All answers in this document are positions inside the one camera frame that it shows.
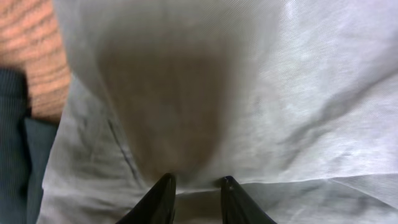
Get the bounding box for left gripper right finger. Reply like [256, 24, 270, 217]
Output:
[221, 176, 277, 224]

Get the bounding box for black garment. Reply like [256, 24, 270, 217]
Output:
[1, 68, 58, 224]

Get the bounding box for grey shorts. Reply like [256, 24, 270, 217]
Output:
[38, 0, 397, 223]

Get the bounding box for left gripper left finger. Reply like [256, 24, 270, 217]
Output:
[116, 173, 176, 224]

